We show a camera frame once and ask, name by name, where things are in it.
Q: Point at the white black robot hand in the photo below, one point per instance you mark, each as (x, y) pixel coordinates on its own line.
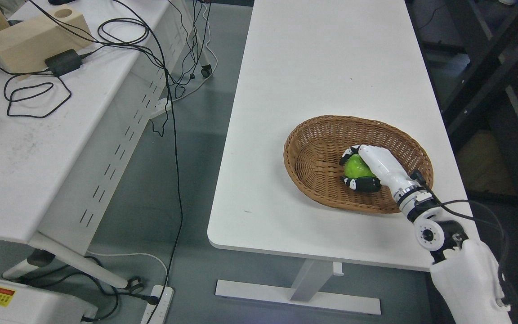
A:
(385, 167)

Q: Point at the green apple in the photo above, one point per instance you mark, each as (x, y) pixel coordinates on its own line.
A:
(355, 168)

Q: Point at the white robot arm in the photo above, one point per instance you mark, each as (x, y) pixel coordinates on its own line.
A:
(464, 270)

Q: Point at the black shelf right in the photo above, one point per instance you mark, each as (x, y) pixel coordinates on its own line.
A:
(471, 49)

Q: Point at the brown wicker basket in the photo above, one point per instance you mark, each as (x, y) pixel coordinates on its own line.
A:
(313, 150)

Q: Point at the white table with basket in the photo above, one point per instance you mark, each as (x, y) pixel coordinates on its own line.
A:
(304, 59)

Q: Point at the white power strip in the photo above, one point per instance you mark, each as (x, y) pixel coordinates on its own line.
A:
(157, 313)

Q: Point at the black power adapter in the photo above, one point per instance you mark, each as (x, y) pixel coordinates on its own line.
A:
(63, 63)

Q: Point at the white folding table left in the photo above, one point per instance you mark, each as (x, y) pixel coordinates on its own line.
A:
(65, 142)

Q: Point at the wooden block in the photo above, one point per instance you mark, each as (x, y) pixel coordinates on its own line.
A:
(24, 47)

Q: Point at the white device with warning label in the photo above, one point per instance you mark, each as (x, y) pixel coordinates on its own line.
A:
(22, 304)

